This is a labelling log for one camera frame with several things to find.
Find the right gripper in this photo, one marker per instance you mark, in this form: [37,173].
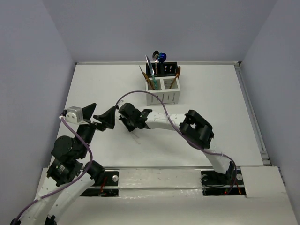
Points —
[130,127]

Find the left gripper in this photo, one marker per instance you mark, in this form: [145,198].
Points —
[93,124]

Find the silver knife teal handle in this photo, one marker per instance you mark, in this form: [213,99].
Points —
[155,84]

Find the gold fork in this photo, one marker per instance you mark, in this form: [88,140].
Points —
[176,77]

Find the silver spoon pink handle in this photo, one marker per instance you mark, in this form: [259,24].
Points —
[155,56]

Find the purple spoon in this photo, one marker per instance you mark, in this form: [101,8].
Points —
[165,56]

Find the blue spoon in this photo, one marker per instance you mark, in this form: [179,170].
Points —
[161,57]

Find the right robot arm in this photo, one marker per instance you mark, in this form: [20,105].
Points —
[197,131]

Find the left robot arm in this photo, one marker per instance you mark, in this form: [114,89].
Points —
[73,169]

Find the white utensil container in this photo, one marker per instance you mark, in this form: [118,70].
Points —
[168,89]

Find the black utensil container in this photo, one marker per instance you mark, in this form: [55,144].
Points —
[165,69]

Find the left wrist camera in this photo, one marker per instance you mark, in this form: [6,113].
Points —
[72,115]

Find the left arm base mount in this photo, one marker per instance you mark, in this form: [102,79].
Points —
[108,187]

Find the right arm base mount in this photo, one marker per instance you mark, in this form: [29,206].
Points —
[214,184]

